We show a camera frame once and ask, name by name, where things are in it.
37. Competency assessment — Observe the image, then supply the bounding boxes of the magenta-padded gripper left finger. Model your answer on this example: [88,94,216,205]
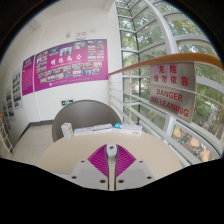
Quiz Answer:
[69,143,111,191]

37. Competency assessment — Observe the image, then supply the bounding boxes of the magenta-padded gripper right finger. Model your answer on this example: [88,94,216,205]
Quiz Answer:
[114,144,156,191]

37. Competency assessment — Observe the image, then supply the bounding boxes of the flat white and teal box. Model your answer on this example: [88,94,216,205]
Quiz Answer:
[113,122,143,136]

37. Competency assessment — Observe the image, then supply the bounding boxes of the small upright white box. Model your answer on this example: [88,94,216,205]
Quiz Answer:
[60,122,74,139]

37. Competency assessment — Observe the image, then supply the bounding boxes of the grey round-backed chair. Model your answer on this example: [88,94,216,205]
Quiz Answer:
[51,99,123,143]

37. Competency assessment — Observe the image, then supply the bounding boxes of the green exit sign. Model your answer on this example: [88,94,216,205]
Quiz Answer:
[60,99,74,107]

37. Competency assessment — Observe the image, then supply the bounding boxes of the clear warning sign red lettering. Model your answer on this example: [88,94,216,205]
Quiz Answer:
[148,62,197,124]

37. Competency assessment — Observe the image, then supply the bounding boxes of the white stair railing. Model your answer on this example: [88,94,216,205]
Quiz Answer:
[0,113,14,154]

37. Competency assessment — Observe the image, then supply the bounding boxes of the large magenta photo poster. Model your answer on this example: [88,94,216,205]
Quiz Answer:
[33,38,109,93]

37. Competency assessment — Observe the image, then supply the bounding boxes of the narrow magenta text poster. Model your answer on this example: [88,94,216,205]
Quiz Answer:
[21,54,35,97]

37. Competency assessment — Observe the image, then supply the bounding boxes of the white photo wall panel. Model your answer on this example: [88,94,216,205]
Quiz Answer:
[11,68,24,109]
[4,87,16,122]
[1,101,8,128]

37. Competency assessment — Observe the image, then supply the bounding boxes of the white wall-mounted fixture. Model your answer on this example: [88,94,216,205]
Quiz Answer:
[75,31,88,40]

